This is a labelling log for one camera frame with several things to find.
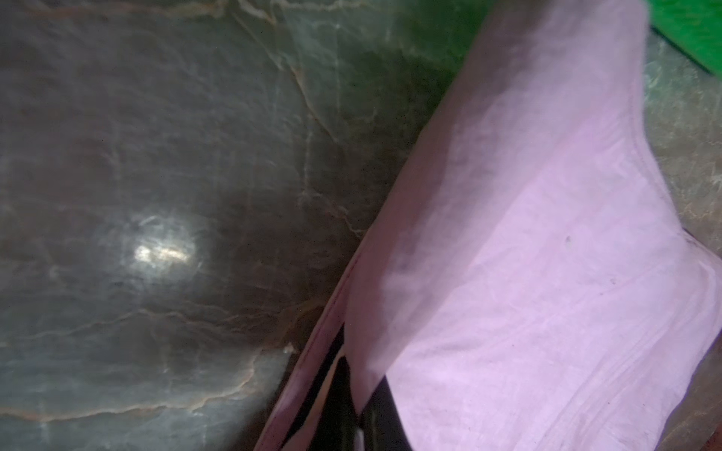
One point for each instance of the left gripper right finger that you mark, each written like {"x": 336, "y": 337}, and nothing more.
{"x": 381, "y": 424}

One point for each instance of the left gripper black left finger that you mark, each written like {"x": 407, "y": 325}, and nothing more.
{"x": 326, "y": 419}

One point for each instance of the purple pants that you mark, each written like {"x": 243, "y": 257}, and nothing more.
{"x": 528, "y": 284}

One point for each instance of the green plastic basket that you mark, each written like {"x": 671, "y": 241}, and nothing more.
{"x": 694, "y": 26}

